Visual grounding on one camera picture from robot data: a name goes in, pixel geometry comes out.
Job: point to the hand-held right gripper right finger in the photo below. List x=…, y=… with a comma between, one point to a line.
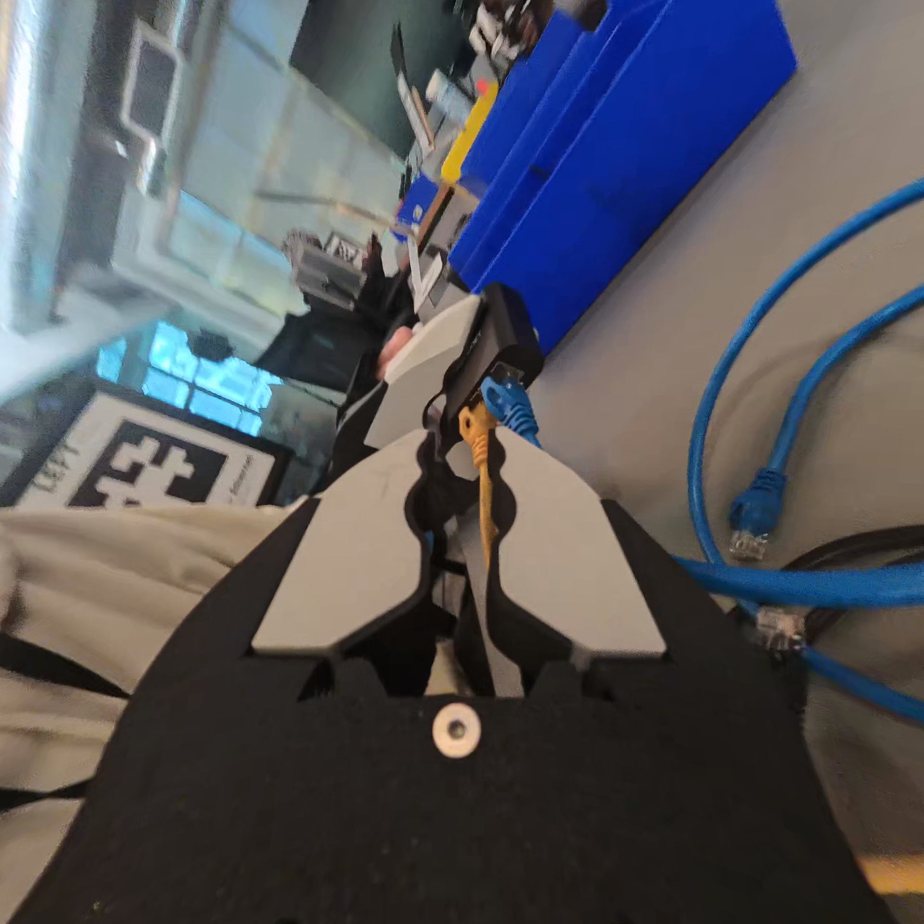
x=585, y=578

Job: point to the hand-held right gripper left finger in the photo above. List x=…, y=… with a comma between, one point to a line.
x=340, y=571

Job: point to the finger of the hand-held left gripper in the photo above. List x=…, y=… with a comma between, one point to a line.
x=426, y=361

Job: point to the black ethernet port adapter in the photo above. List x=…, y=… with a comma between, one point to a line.
x=508, y=335

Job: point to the blue plastic bin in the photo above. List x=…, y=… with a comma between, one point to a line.
x=650, y=159

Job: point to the person's left hand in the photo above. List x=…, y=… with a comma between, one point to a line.
x=393, y=354

